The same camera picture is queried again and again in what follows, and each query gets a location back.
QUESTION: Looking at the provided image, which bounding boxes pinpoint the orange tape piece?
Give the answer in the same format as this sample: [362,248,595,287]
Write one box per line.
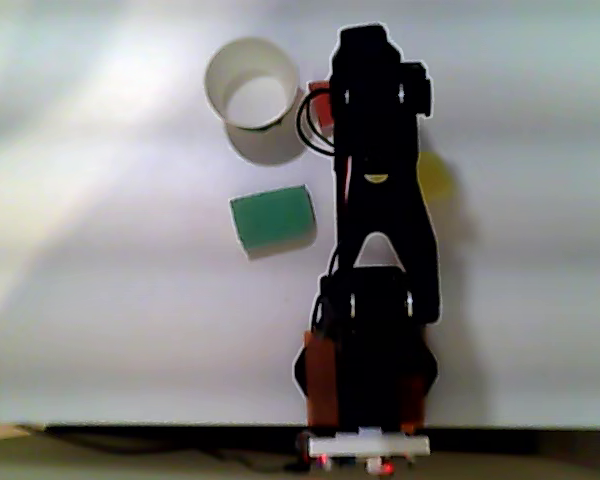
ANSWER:
[398,372,427,434]
[302,329,340,432]

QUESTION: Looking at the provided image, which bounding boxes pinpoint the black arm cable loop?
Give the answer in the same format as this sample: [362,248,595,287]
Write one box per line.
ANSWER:
[295,91,337,155]

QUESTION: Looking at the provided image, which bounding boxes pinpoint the yellow sponge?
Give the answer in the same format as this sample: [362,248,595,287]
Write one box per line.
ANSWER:
[416,151,454,202]

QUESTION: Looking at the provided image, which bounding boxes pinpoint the green sponge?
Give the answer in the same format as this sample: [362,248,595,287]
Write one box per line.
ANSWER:
[228,184,319,261]

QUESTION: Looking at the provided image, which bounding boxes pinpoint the black power cable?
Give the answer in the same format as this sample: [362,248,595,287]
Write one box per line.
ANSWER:
[49,430,306,474]

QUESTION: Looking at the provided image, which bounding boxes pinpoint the red sponge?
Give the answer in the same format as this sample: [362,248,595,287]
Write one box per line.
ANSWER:
[307,79,334,137]

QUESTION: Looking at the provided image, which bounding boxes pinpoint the white paper cup green band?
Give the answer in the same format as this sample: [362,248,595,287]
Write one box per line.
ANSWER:
[203,37,301,132]

